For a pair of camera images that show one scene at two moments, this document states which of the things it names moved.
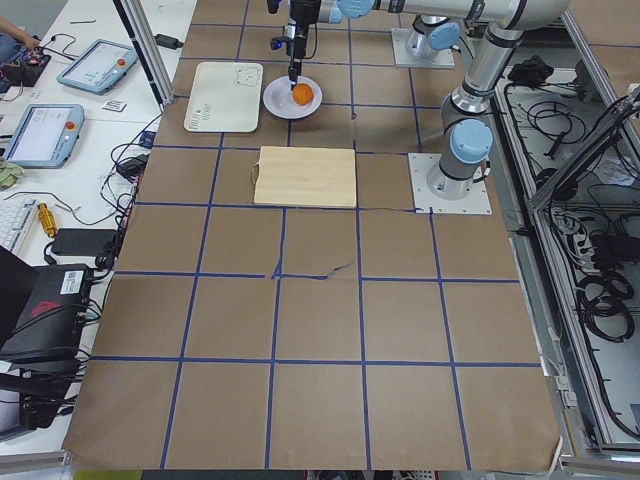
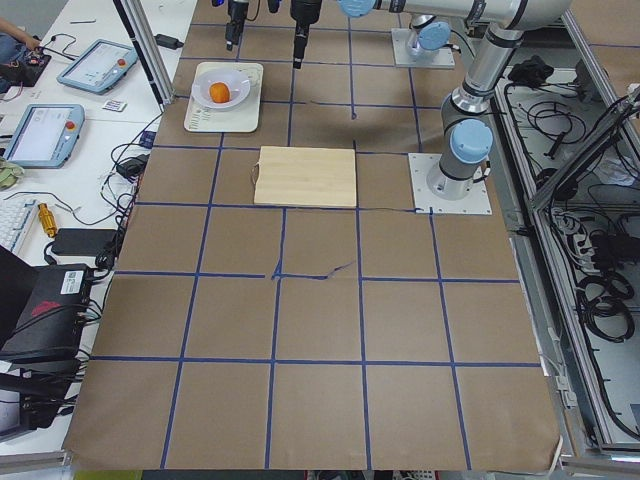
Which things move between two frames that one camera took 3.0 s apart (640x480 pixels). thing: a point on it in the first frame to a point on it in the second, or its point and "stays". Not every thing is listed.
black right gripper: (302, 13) to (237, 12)
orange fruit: (303, 94) to (219, 92)
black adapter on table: (167, 41) stays
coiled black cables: (602, 302) stays
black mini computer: (49, 329) stays
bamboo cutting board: (305, 176) stays
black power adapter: (132, 168) stays
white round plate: (278, 98) to (237, 81)
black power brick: (84, 242) stays
